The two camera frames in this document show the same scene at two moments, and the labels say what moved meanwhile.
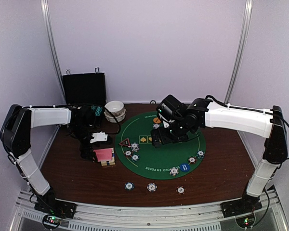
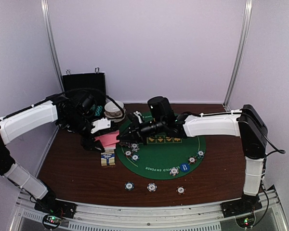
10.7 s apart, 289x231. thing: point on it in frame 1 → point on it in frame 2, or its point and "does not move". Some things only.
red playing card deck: [104, 154] → [109, 140]
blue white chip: [174, 171] does not move
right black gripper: [164, 139] → [135, 131]
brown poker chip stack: [180, 190] does not move
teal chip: [135, 157] does not move
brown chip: [192, 160] does not move
